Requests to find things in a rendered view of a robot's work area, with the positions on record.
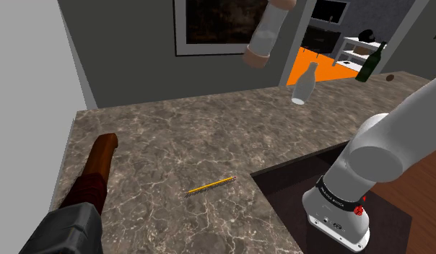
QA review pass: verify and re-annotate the clear glass bottle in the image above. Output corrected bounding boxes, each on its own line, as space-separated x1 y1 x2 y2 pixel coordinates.
291 61 319 105

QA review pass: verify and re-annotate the white shelf unit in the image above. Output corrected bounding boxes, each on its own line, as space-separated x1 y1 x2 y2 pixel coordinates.
332 30 388 74

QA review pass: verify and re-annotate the yellow pencil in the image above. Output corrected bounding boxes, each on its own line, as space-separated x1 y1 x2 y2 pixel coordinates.
187 176 237 194

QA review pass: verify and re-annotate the dark green wine bottle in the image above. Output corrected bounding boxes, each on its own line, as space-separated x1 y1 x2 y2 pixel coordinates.
354 40 388 83

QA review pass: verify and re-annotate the white framed dark wall picture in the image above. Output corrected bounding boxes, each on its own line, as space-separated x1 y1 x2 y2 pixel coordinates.
173 0 270 57

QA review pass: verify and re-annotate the dark cabinet with white frame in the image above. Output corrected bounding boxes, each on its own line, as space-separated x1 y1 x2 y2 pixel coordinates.
301 0 351 55

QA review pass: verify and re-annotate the clear shaker with tan caps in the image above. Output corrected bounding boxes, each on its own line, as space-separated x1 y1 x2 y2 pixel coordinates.
242 0 297 69

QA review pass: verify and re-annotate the brown handled black hammer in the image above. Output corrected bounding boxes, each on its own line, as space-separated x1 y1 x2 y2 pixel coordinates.
17 133 119 254

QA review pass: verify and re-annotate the dark robot stand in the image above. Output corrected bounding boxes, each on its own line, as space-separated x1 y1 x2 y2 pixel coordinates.
250 141 413 254

